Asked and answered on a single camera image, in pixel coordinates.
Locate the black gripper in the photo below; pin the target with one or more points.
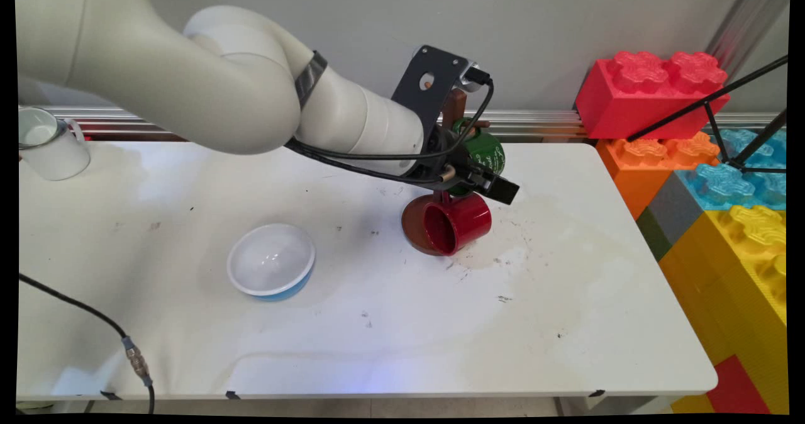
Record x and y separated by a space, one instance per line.
446 156

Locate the green enamel mug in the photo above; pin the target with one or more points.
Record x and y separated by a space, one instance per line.
487 150

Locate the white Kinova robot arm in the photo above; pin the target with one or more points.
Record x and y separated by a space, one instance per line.
207 84

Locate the red enamel mug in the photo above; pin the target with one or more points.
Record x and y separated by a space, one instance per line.
462 223

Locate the brown wooden mug tree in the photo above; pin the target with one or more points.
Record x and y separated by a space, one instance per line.
415 226

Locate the giant orange toy brick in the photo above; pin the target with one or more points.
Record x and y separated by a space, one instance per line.
641 172

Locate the giant red toy brick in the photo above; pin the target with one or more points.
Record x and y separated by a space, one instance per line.
635 100

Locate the dark green toy brick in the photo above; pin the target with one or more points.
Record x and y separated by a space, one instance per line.
654 238

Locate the grey toy brick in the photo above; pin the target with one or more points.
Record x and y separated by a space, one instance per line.
673 207

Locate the giant blue toy brick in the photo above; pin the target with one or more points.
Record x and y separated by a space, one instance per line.
723 185

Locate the black tripod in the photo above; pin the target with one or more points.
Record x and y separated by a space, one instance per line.
710 103

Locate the white bowl blue outside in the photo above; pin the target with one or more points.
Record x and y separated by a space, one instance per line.
270 260

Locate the giant yellow toy brick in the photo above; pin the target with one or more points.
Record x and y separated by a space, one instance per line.
729 285

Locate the small red toy brick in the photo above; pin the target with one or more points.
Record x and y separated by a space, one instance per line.
736 386

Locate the white enamel mug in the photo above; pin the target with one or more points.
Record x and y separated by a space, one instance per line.
53 150

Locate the horizontal aluminium rail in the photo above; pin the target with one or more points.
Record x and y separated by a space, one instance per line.
541 122

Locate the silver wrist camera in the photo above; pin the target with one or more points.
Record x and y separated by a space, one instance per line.
476 78

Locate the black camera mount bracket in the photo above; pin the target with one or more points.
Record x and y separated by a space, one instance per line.
431 84

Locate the slanted aluminium post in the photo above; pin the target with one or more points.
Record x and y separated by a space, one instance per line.
745 24

